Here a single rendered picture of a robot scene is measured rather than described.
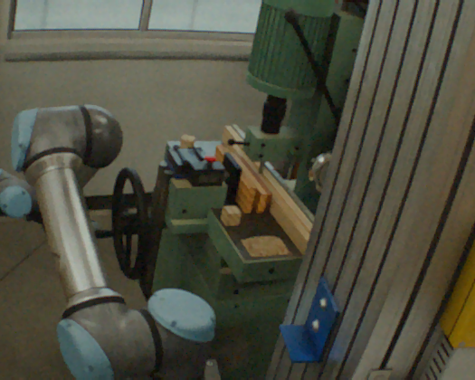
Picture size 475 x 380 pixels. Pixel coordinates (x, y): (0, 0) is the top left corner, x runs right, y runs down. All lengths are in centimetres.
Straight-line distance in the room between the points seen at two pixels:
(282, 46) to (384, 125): 89
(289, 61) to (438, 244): 100
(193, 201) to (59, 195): 57
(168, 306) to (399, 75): 59
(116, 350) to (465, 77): 71
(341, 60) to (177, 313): 83
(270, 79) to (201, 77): 156
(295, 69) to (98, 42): 147
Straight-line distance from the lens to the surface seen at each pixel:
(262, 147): 177
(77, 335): 109
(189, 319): 114
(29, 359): 253
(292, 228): 168
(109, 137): 132
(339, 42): 170
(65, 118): 129
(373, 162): 79
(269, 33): 165
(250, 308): 180
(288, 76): 166
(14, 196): 163
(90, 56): 298
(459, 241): 73
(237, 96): 333
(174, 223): 171
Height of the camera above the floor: 177
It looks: 28 degrees down
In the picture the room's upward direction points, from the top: 12 degrees clockwise
